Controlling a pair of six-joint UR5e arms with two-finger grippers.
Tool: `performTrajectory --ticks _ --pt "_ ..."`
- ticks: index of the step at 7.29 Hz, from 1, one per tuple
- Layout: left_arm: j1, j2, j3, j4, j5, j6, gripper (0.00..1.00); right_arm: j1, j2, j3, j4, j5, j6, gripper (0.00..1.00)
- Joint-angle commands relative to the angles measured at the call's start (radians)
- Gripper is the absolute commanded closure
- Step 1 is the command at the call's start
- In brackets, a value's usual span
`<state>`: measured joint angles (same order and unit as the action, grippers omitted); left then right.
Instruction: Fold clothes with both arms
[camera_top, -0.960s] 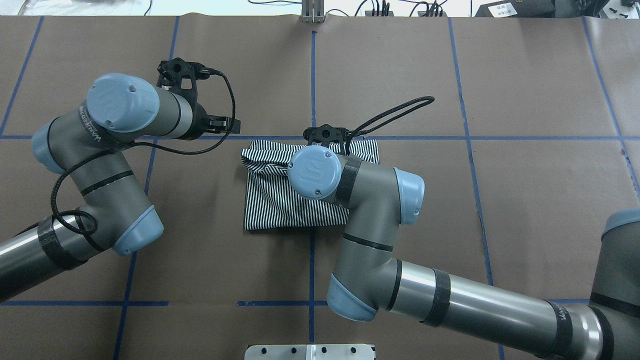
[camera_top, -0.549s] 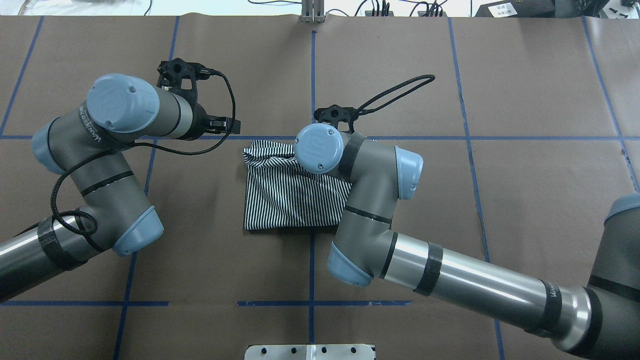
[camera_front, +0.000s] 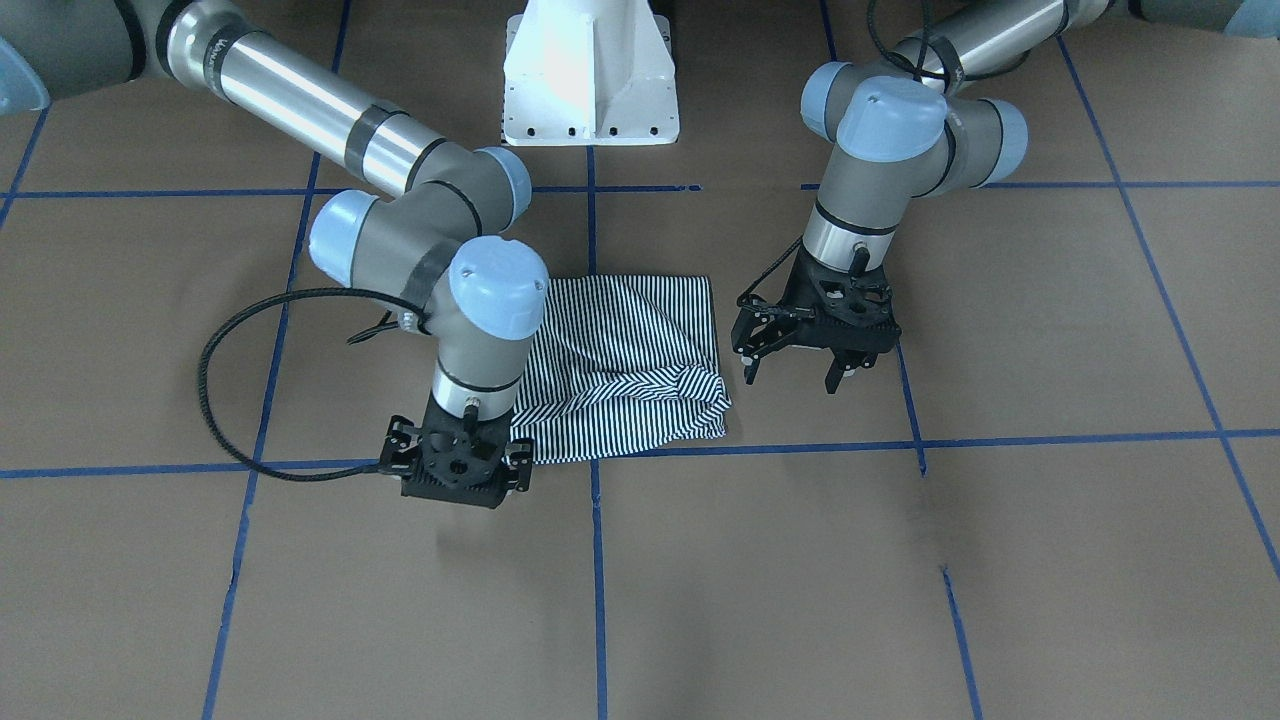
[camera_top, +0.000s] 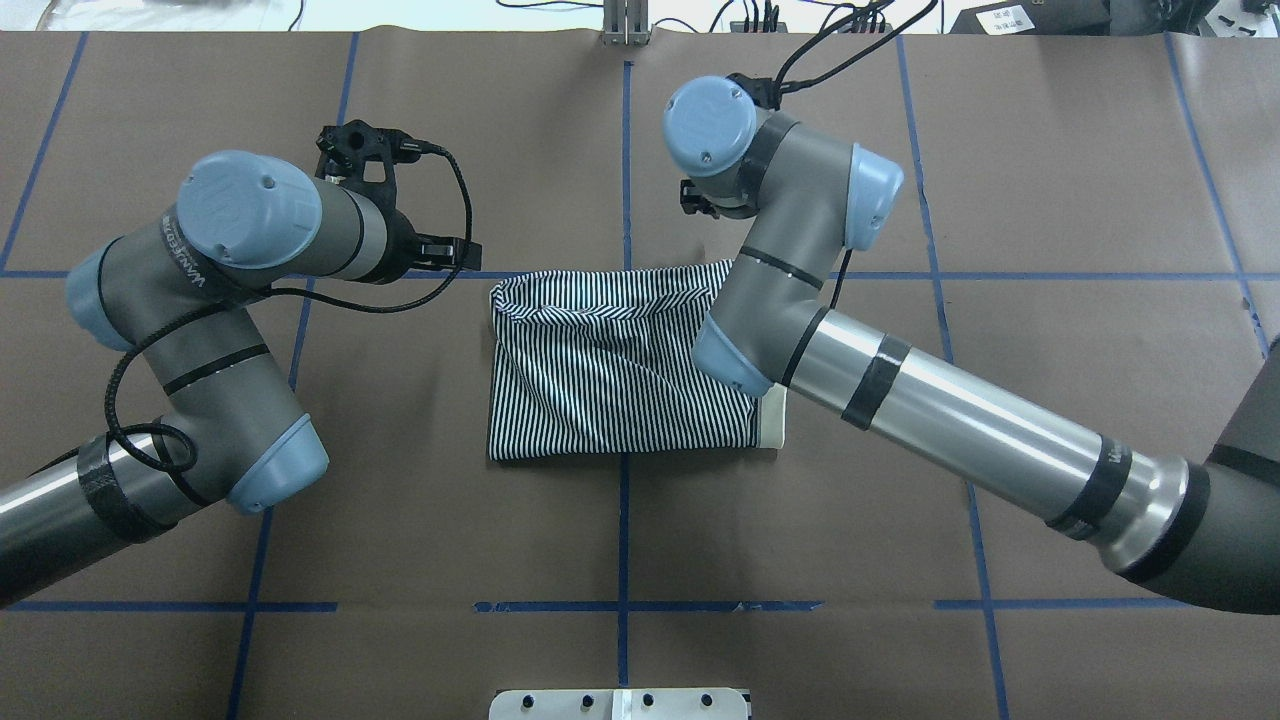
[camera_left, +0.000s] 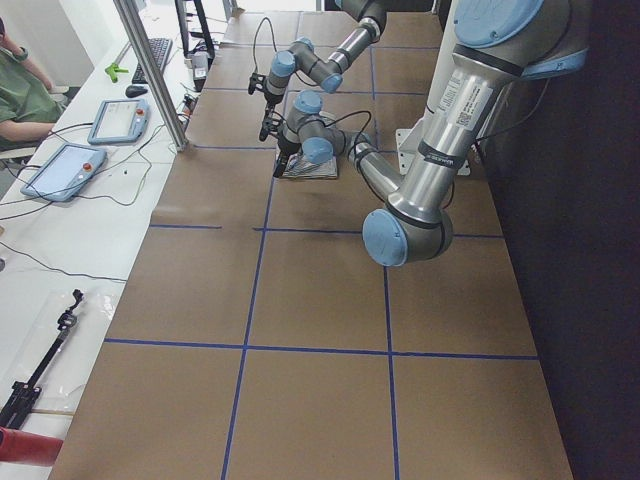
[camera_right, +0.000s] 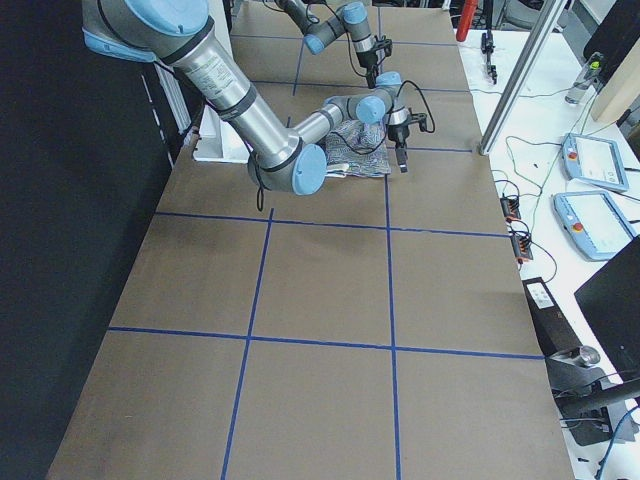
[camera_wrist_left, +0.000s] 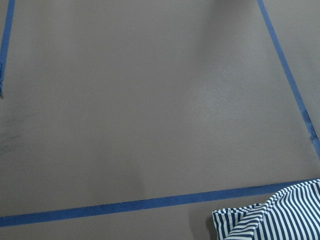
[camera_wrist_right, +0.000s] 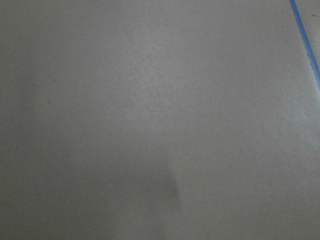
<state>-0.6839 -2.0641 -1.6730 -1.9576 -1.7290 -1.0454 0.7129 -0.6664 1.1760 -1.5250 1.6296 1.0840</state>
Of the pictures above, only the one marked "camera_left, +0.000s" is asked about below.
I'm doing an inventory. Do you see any black tripod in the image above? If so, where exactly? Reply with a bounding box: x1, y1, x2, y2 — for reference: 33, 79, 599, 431
1, 289, 84, 430

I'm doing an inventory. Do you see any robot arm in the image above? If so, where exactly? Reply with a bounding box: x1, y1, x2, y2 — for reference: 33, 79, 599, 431
248, 0, 392, 128
252, 1, 592, 266

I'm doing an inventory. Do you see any blue teach pendant tablet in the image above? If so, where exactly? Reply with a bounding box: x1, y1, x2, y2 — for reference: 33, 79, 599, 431
87, 98, 150, 145

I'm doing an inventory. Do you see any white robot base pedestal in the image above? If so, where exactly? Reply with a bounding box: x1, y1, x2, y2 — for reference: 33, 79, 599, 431
395, 0, 458, 174

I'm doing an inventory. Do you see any black computer mouse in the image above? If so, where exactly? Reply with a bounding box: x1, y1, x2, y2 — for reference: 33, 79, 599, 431
125, 84, 148, 98

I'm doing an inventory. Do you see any seated person green shirt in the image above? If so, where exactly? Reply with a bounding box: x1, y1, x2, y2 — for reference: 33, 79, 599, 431
1, 21, 63, 151

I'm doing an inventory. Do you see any aluminium frame post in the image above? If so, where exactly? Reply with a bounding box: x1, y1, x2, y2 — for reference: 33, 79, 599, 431
113, 0, 188, 152

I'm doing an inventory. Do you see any green plastic tool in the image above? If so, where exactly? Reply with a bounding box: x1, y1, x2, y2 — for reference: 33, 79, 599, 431
104, 42, 131, 83

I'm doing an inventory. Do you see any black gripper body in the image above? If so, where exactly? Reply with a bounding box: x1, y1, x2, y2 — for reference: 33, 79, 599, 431
264, 88, 285, 108
277, 127, 300, 158

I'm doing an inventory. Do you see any navy white striped polo shirt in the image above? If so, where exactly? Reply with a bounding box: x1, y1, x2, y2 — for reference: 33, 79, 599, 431
279, 112, 341, 181

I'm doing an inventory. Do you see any red cylinder object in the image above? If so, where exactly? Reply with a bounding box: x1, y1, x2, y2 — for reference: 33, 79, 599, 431
0, 427, 64, 467

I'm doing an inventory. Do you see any brown paper table cover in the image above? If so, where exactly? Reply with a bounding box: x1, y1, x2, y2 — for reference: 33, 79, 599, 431
52, 7, 571, 479

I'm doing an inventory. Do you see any black cable on white table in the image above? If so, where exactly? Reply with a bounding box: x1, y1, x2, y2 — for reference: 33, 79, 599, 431
0, 124, 176, 284

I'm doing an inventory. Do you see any black keyboard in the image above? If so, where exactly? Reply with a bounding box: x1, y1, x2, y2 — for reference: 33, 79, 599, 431
131, 37, 174, 85

